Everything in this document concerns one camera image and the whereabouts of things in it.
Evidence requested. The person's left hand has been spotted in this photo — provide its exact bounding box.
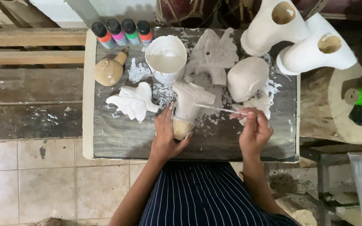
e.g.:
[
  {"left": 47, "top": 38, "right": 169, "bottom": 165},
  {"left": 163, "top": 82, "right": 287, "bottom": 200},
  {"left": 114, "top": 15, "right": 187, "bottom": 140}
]
[{"left": 150, "top": 101, "right": 194, "bottom": 162}]

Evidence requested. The person's right hand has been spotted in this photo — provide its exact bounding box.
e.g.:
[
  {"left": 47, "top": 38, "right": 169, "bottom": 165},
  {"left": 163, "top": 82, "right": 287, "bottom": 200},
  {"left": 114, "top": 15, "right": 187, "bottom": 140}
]
[{"left": 229, "top": 107, "right": 274, "bottom": 157}]

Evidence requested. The white-coated paintbrush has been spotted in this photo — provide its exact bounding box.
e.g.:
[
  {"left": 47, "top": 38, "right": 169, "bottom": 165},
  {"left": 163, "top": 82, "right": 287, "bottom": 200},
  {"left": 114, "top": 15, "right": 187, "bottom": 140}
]
[{"left": 195, "top": 104, "right": 258, "bottom": 119}]

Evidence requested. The white painted wooden torso figurine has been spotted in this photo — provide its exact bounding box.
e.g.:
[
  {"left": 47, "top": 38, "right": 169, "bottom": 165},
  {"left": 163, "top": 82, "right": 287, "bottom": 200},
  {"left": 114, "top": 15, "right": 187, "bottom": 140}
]
[{"left": 172, "top": 82, "right": 216, "bottom": 141}]

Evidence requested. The small white carved piece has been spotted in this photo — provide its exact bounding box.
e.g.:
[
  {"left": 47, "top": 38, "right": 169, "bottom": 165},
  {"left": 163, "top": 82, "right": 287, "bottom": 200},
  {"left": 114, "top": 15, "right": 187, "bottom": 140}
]
[{"left": 232, "top": 93, "right": 272, "bottom": 126}]

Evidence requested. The white egg-shaped wooden piece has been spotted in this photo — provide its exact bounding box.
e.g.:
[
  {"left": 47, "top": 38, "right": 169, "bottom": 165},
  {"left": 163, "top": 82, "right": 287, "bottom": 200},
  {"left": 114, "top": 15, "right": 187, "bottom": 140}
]
[{"left": 227, "top": 56, "right": 270, "bottom": 103}]

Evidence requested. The paint-stained wooden board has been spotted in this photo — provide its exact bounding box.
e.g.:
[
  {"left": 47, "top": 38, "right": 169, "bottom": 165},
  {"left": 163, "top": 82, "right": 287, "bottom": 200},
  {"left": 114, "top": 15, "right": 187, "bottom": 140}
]
[{"left": 82, "top": 27, "right": 301, "bottom": 163}]

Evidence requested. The unpainted winged carving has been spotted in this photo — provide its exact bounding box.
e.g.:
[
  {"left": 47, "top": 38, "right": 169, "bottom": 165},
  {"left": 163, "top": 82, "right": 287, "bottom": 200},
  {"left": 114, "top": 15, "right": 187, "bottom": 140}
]
[{"left": 184, "top": 28, "right": 239, "bottom": 88}]

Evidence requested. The navy striped apron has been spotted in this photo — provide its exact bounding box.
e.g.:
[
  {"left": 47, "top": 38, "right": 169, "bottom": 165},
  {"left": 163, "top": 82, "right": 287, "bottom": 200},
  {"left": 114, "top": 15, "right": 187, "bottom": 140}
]
[{"left": 138, "top": 161, "right": 301, "bottom": 226}]

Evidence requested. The round wooden stump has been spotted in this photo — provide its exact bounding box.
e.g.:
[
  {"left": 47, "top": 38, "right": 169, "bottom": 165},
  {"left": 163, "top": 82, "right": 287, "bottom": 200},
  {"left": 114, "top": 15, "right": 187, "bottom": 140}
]
[{"left": 300, "top": 61, "right": 362, "bottom": 145}]

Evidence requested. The large white wooden figure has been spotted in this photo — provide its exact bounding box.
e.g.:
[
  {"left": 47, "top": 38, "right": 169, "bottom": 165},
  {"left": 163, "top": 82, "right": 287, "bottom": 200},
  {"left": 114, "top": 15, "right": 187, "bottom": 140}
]
[
  {"left": 240, "top": 0, "right": 310, "bottom": 57},
  {"left": 276, "top": 13, "right": 358, "bottom": 76}
]

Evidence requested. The white paint cup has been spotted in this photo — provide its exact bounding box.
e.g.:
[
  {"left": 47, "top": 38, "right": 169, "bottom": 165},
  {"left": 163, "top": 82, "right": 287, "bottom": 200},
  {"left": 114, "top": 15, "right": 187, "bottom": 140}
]
[{"left": 145, "top": 35, "right": 188, "bottom": 87}]

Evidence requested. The white winged figurine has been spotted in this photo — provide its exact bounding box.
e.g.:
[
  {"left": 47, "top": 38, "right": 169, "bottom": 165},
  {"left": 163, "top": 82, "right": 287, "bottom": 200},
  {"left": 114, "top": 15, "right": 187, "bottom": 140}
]
[{"left": 106, "top": 82, "right": 160, "bottom": 122}]

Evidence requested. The dark red drum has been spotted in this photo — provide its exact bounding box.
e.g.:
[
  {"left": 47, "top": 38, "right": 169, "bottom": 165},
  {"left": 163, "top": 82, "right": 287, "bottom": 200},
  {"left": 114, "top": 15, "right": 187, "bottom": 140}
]
[{"left": 155, "top": 0, "right": 222, "bottom": 28}]

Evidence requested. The green paint bottle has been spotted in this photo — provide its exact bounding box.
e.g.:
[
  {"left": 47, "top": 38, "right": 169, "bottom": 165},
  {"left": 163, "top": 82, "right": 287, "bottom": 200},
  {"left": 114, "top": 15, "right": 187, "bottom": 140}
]
[{"left": 122, "top": 18, "right": 141, "bottom": 46}]

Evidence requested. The unpainted wooden bird head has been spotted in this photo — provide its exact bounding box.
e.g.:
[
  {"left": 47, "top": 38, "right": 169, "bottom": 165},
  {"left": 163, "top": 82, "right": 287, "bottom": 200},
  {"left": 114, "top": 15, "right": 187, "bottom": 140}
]
[{"left": 94, "top": 47, "right": 129, "bottom": 87}]

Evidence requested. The pink paint bottle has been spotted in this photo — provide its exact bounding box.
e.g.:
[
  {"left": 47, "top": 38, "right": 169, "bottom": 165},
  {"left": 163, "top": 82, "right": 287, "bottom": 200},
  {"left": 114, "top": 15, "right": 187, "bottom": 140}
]
[{"left": 106, "top": 19, "right": 129, "bottom": 47}]

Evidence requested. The orange paint bottle blue label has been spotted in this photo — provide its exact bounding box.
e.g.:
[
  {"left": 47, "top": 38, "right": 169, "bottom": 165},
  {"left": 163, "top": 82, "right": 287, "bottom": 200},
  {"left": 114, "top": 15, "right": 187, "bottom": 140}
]
[{"left": 91, "top": 22, "right": 116, "bottom": 49}]

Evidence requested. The wooden bench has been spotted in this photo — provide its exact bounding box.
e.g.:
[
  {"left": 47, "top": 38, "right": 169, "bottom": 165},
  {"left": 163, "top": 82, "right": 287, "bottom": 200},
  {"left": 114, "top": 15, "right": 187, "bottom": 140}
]
[{"left": 0, "top": 28, "right": 89, "bottom": 142}]

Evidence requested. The metal stool frame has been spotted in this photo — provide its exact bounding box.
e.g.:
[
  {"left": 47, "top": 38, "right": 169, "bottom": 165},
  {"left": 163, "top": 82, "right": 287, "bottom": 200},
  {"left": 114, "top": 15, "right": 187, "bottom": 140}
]
[{"left": 299, "top": 143, "right": 362, "bottom": 226}]

